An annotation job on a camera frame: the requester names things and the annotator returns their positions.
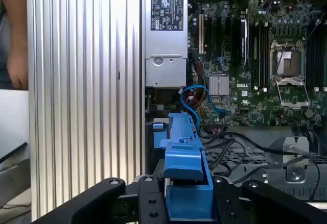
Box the blue flat wire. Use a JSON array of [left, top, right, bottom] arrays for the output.
[[180, 85, 227, 133]]

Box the silver power supply unit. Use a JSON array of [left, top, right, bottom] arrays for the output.
[[145, 0, 189, 88]]

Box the black disk wire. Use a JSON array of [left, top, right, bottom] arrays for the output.
[[204, 137, 248, 166]]

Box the CPU socket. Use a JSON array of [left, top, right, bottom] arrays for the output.
[[270, 40, 306, 82]]

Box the black grey PC case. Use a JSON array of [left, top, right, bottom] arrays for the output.
[[139, 0, 327, 202]]

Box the silver chipset heatsink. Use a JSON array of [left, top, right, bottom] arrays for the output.
[[209, 75, 230, 97]]

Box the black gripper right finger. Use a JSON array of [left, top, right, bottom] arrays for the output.
[[212, 177, 327, 224]]

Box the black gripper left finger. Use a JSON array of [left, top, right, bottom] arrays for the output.
[[32, 159, 168, 224]]

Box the braided power wire bundle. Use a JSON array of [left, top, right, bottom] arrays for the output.
[[188, 86, 211, 113]]

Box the green Dell motherboard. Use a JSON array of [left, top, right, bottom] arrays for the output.
[[188, 0, 327, 128]]

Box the black RAM slot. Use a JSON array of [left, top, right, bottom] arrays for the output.
[[261, 23, 270, 92]]

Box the metal socket cover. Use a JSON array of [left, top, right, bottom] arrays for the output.
[[275, 78, 311, 109]]

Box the person's trunk grey shirt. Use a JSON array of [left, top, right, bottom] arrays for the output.
[[0, 2, 13, 90]]

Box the metal drive cage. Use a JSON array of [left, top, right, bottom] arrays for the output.
[[204, 127, 327, 202]]

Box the hard disk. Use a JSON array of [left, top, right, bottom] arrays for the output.
[[159, 111, 214, 221]]

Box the thin metal locking lever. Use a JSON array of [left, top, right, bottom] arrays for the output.
[[273, 42, 294, 71]]

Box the person's hand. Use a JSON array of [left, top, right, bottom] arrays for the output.
[[7, 47, 29, 90]]

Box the beige expansion slot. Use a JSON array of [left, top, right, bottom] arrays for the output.
[[198, 13, 205, 55]]

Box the black round wire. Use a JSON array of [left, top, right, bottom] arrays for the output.
[[201, 129, 321, 202]]

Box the blue disk carrier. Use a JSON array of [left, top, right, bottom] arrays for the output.
[[151, 121, 169, 150]]

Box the black flat device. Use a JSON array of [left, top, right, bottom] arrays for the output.
[[0, 142, 32, 209]]

